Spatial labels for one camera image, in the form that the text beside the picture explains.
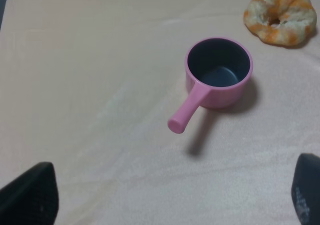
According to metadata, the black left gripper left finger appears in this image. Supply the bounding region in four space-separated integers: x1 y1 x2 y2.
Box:
0 161 59 225

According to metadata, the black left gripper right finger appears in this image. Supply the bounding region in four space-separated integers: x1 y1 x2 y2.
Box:
291 153 320 225

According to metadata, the pink toy saucepan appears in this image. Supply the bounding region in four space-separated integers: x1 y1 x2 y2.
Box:
167 37 253 134

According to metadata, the orange white toy bagel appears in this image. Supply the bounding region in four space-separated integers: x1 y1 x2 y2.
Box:
243 0 317 47

